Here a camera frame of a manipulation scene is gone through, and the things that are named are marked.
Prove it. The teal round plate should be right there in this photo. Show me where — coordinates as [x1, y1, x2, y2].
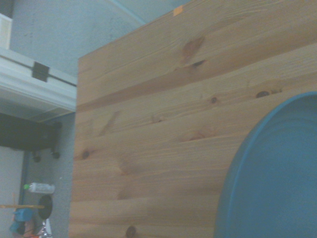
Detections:
[214, 91, 317, 238]

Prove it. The black clip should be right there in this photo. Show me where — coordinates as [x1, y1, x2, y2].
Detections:
[32, 61, 51, 82]

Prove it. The black wheeled cart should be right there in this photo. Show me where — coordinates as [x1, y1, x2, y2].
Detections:
[0, 113, 63, 163]

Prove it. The clear bottle green cap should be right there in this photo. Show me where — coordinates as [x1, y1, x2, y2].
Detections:
[23, 182, 56, 195]

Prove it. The black round disc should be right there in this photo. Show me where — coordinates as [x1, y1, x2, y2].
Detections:
[39, 194, 53, 220]

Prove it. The thin wooden stick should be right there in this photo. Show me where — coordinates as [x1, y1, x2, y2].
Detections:
[0, 204, 46, 210]

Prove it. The blue plastic object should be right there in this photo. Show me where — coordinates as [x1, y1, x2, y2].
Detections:
[9, 208, 33, 235]

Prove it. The white box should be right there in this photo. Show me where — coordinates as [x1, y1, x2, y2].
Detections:
[0, 13, 13, 50]

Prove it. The white frame rail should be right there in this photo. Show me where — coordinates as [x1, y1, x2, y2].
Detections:
[0, 48, 78, 122]

